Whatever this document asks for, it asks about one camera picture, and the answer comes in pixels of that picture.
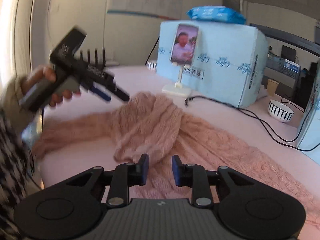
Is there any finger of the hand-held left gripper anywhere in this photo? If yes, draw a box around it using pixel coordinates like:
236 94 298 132
82 84 112 103
105 80 130 103

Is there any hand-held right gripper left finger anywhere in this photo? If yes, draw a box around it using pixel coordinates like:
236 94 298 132
66 153 150 207

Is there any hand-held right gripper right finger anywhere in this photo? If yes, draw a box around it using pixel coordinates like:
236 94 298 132
171 154 253 207

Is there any pink knitted sweater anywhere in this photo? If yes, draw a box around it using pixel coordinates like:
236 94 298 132
32 92 320 230

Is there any person's left forearm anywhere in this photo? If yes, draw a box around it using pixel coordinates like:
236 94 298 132
0 76 37 240

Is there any person's left hand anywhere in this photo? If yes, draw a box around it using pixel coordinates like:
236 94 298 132
20 65 82 107

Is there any router with black antennas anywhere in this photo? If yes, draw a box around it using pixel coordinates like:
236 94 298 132
79 47 119 68

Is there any white phone stand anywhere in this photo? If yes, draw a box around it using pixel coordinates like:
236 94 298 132
162 62 192 97

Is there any smartphone with lit screen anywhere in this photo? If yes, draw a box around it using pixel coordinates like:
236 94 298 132
170 23 200 65

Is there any large light blue carton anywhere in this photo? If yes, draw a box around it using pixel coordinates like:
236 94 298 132
156 20 269 109

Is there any white bowl with black stripes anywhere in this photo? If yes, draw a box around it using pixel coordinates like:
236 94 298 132
268 99 295 123

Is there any blue wet wipes pack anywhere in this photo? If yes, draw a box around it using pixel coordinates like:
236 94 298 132
186 5 247 25

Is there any brown paper cup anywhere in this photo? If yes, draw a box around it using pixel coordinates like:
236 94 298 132
266 79 280 97

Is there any light blue carton with barcode label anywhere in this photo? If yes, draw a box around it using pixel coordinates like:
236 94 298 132
296 62 320 153

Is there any black computer monitor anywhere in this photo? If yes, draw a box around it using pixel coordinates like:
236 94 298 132
281 44 297 60

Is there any thin black cable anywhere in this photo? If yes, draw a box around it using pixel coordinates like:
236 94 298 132
145 37 160 65

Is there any wall notice poster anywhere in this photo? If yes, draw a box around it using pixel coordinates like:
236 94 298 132
107 0 182 21

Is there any dark metal desk frame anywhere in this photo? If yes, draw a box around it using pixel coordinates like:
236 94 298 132
250 23 320 55

